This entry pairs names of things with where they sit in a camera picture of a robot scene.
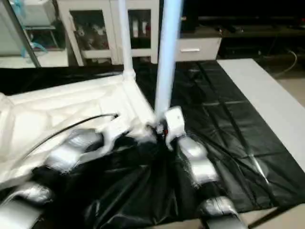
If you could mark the white plastic table leg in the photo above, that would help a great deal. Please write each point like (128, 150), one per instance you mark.
(126, 35)
(166, 59)

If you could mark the white plastic table top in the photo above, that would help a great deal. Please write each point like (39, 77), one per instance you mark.
(59, 107)

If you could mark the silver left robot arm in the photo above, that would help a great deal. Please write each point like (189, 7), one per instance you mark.
(71, 150)

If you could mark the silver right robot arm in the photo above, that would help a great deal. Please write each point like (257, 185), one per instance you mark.
(200, 164)

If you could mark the black shiny table mat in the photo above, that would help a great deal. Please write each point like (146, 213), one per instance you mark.
(226, 119)

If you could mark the white drawer unit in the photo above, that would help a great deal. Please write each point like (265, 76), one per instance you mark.
(200, 48)

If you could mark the white glass door cabinet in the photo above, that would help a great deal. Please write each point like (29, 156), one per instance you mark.
(112, 53)

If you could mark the white side table board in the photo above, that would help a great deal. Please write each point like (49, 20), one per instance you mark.
(267, 95)

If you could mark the light blue plastic stool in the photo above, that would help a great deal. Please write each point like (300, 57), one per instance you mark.
(23, 50)

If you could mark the white plastic storage box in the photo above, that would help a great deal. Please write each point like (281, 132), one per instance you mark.
(33, 12)

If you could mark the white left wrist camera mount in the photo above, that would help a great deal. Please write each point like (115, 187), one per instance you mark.
(112, 136)

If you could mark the glass tank metal frame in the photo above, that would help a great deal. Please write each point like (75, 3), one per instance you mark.
(47, 35)

